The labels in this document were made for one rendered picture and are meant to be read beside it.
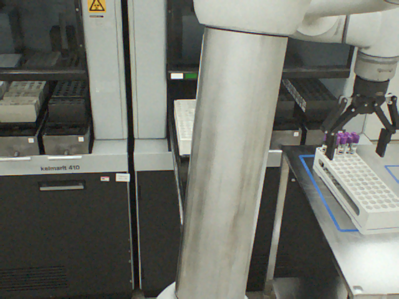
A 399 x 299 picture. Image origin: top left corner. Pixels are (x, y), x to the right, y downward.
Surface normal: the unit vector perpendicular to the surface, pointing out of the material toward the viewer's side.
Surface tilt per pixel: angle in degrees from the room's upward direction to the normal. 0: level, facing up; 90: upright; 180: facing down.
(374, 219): 90
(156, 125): 90
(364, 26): 89
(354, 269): 0
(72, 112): 90
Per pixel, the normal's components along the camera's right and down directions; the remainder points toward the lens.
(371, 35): -0.47, 0.47
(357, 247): 0.03, -0.87
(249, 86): 0.14, 0.29
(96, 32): 0.11, 0.49
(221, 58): -0.55, 0.18
